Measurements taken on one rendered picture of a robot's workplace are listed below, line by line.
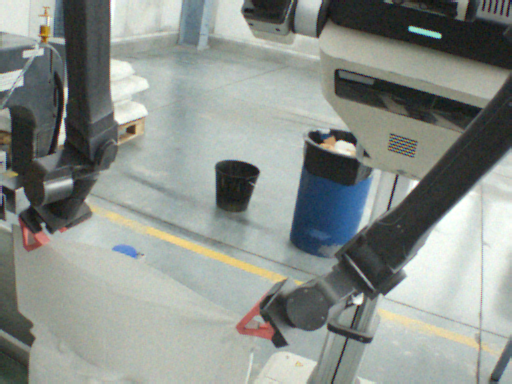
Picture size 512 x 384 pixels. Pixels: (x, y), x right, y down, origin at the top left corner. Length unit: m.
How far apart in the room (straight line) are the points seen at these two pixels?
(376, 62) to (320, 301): 0.49
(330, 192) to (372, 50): 2.02
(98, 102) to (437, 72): 0.57
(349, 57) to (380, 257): 0.42
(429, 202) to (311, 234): 2.53
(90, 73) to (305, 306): 0.41
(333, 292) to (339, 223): 2.42
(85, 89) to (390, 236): 0.44
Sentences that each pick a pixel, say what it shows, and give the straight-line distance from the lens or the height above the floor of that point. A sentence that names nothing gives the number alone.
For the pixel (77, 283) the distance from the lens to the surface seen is 0.91.
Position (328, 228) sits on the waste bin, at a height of 0.20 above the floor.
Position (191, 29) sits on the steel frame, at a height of 0.31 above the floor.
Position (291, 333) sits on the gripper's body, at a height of 1.05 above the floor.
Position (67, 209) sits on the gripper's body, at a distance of 0.90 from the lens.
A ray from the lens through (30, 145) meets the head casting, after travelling 1.07.
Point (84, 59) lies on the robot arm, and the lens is 0.71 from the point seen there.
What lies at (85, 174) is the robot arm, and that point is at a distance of 0.85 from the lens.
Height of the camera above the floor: 1.51
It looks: 23 degrees down
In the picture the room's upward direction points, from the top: 10 degrees clockwise
